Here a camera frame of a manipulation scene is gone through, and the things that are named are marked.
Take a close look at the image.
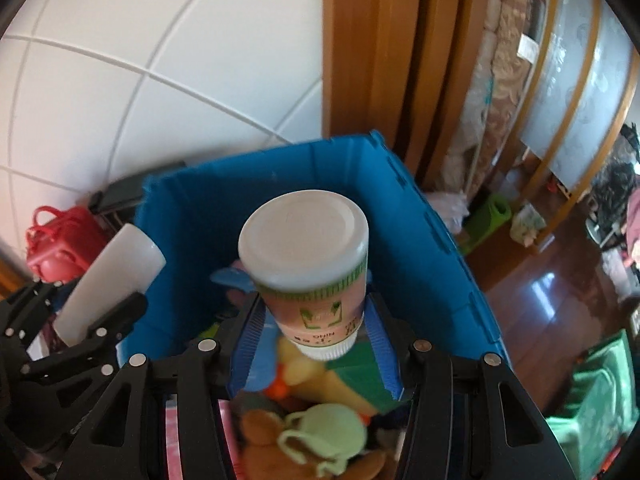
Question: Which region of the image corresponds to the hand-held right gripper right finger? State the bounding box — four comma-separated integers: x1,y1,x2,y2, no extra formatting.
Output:
365,295,576,480

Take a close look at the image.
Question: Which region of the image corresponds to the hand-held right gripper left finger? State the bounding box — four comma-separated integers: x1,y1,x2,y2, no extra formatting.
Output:
55,302,267,480

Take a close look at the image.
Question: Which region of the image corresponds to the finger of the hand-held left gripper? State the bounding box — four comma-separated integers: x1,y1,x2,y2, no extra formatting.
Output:
22,292,149,399
0,279,67,352

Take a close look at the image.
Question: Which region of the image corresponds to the cream bottle white cap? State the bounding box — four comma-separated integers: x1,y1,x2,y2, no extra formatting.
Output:
238,190,371,361

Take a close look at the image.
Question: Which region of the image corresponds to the blue plastic crate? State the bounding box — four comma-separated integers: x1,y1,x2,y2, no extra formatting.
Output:
118,131,511,411

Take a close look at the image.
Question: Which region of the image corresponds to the yellow orange plush toy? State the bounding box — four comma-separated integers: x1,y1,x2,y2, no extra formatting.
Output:
272,337,377,417

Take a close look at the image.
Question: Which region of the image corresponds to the red bear-face suitcase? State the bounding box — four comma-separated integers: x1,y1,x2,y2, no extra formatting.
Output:
26,205,109,284

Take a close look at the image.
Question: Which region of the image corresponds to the brown teddy bear plush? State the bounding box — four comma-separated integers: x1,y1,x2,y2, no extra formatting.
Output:
235,407,401,480

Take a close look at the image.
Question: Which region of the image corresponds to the green frog plush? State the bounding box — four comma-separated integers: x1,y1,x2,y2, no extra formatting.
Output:
277,404,369,476

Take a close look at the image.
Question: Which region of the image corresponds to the clear plastic bag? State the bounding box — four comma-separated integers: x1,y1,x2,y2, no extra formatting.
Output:
429,191,469,235

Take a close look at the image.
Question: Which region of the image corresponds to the lime green plastic stool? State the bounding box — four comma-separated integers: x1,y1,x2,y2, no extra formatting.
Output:
457,192,514,257

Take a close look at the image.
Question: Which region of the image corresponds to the patterned paper bag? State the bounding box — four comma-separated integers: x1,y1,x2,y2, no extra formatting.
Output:
510,204,547,247

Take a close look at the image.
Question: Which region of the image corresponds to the pale rolled mat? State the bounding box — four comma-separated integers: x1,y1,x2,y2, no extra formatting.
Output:
442,30,497,197

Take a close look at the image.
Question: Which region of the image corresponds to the white quilted headboard panel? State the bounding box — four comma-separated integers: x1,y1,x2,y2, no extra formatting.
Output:
0,0,326,281

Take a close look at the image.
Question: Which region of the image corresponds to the dark clutter pile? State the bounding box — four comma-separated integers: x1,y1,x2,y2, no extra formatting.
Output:
585,125,640,253

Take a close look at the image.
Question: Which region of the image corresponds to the wooden headboard pillar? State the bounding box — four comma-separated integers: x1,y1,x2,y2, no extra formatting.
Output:
322,0,493,191

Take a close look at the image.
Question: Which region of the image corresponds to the patterned rolled carpet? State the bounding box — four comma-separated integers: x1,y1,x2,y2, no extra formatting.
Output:
487,0,549,161

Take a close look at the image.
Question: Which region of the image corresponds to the wooden door frosted glass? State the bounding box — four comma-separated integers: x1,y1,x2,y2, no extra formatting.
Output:
510,0,640,223

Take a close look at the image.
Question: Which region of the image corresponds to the black gift box gold handle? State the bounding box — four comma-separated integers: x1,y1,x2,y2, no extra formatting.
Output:
89,162,188,217

